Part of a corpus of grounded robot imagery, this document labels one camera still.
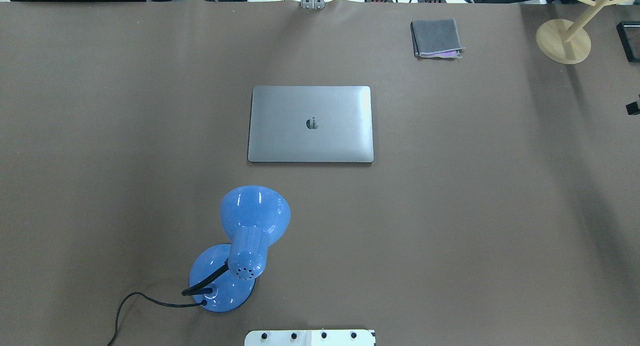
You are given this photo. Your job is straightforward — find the wooden stand with round base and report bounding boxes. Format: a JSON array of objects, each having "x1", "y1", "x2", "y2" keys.
[{"x1": 535, "y1": 0, "x2": 636, "y2": 65}]

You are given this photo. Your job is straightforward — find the blue desk lamp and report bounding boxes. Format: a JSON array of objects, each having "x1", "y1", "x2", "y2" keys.
[{"x1": 182, "y1": 185, "x2": 291, "y2": 313}]

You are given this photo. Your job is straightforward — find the folded grey cloth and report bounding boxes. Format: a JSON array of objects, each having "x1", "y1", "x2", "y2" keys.
[{"x1": 410, "y1": 18, "x2": 464, "y2": 59}]

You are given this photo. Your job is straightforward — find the silver grey laptop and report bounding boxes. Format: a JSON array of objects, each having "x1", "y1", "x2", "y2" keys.
[{"x1": 247, "y1": 86, "x2": 374, "y2": 163}]

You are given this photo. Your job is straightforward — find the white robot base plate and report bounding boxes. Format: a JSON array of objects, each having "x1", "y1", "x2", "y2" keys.
[{"x1": 244, "y1": 329, "x2": 377, "y2": 346}]

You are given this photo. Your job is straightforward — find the black lamp power cable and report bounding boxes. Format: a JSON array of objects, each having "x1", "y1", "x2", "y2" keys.
[{"x1": 107, "y1": 292, "x2": 208, "y2": 346}]

